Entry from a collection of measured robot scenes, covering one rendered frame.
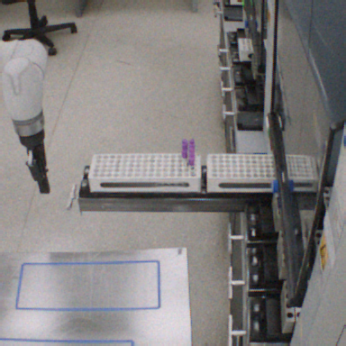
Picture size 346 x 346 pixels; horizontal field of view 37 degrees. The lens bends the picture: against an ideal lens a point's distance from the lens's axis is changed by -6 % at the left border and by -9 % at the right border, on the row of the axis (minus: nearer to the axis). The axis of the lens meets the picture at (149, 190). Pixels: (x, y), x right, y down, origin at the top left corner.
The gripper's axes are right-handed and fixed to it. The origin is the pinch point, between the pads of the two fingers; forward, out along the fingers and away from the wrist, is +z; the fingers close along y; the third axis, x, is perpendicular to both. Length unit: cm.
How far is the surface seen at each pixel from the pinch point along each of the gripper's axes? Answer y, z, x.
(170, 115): 141, 80, -27
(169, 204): -6.8, 1.2, -36.6
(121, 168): -0.9, -6.4, -23.7
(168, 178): -4.9, -6.2, -36.6
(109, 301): -41.6, -2.0, -24.8
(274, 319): -47, -2, -63
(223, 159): 3, -6, -51
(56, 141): 119, 80, 35
